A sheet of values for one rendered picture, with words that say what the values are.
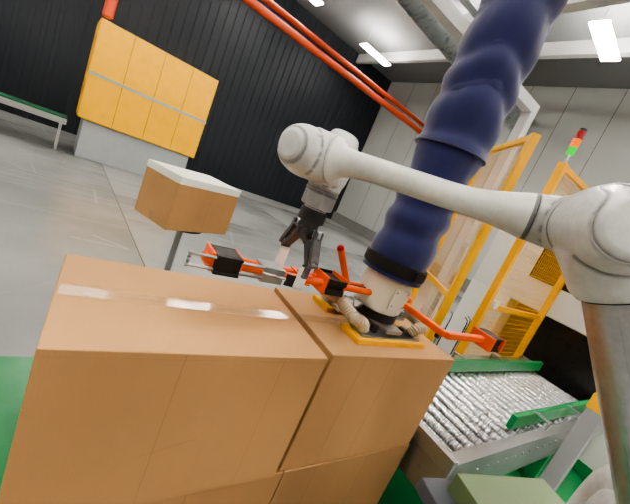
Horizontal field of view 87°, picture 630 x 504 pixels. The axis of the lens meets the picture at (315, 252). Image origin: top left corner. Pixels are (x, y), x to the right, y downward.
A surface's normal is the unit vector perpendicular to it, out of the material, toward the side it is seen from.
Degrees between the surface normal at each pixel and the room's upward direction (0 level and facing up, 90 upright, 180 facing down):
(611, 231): 84
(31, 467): 90
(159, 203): 90
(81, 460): 90
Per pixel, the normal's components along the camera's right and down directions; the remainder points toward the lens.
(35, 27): 0.55, 0.40
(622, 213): -0.38, 0.00
